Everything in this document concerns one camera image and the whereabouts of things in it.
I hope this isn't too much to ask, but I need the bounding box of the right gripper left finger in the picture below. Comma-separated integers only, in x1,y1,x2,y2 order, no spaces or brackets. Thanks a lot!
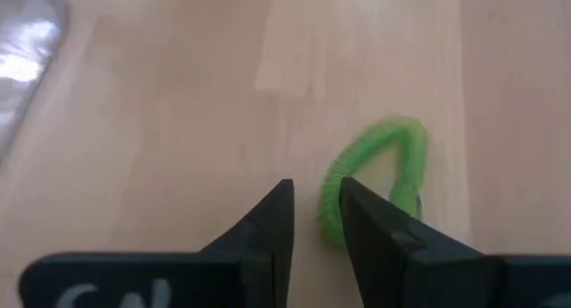
199,178,295,308

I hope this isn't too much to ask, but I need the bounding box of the clear plastic bin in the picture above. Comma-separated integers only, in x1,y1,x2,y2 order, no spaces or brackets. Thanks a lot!
0,0,71,166

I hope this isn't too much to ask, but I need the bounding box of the green spring keychain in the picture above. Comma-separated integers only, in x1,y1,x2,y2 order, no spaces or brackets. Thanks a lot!
316,115,430,251

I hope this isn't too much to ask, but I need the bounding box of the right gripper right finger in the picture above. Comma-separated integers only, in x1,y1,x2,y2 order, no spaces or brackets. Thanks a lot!
338,176,488,308

